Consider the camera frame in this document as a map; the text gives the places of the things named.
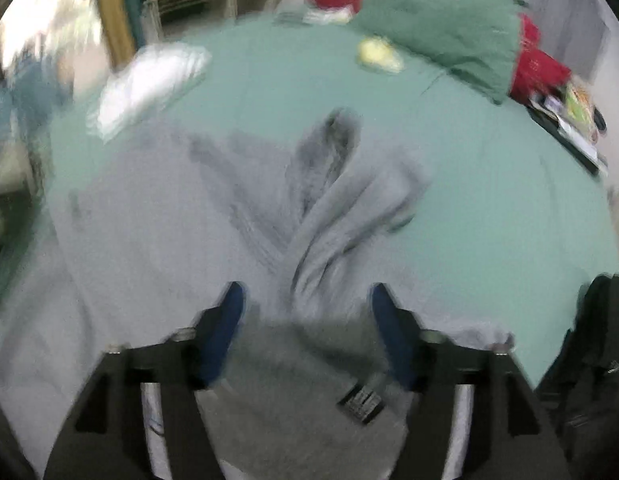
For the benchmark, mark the bed with green sheet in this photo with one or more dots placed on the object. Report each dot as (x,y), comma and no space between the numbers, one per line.
(489,185)

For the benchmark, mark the small yellow item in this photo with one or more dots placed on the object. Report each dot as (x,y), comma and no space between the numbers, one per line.
(379,55)

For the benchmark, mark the black bag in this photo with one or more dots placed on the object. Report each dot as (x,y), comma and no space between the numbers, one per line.
(594,360)

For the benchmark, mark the yellow curtain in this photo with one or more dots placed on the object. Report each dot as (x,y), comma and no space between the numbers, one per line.
(112,10)

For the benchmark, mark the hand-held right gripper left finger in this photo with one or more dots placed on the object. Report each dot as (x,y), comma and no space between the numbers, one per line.
(223,332)

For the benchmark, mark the nightstand clutter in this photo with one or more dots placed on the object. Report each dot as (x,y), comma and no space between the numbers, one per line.
(574,110)

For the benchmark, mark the grey fleece garment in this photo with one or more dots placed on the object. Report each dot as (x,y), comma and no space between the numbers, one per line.
(164,235)

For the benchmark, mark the green pillow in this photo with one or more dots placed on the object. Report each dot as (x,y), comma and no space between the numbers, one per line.
(439,25)

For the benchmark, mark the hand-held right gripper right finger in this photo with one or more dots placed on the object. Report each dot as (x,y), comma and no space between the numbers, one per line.
(393,337)

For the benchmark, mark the blue printed blanket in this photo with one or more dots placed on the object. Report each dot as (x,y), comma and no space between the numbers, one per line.
(29,90)

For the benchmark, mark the white cloth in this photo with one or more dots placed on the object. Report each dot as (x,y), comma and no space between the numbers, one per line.
(144,85)

